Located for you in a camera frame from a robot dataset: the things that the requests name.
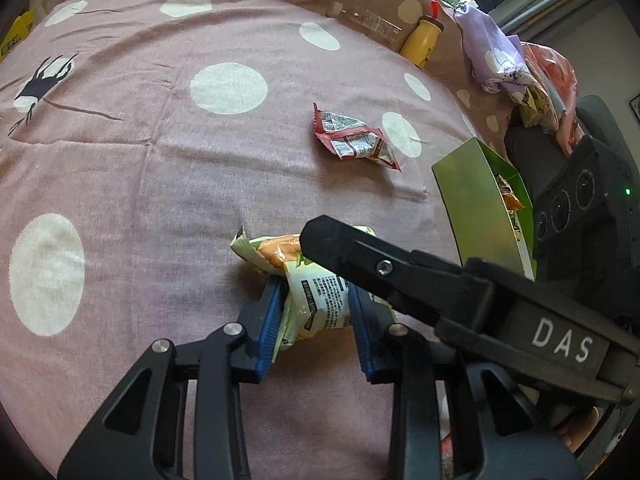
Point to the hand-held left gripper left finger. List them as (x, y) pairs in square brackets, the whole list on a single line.
[(267, 330)]

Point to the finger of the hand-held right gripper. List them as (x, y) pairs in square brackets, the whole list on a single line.
[(380, 267)]

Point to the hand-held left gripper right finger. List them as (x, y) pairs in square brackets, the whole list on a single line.
[(362, 340)]

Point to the pale green snack packet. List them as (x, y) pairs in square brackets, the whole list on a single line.
[(315, 295)]

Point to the green cardboard box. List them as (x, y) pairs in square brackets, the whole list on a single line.
[(470, 200)]

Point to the person's right hand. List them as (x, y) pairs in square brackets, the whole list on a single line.
[(577, 430)]

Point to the red and white snack packet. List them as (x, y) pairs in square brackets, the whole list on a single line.
[(350, 135)]

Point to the orange snack packet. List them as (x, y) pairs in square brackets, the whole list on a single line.
[(511, 201)]

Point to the grey sofa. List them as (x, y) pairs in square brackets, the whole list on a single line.
[(530, 155)]

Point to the yellow printed cloth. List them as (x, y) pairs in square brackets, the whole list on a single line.
[(537, 102)]

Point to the yellow bottle with red cap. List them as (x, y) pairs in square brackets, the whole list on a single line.
[(420, 40)]

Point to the clear plastic bottle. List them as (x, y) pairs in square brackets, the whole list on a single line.
[(370, 22)]

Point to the purple polka dot cloth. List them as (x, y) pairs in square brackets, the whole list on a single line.
[(485, 45)]

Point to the yellow packet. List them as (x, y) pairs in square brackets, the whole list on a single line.
[(17, 35)]

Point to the small framed wall picture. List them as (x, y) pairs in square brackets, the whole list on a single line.
[(635, 106)]

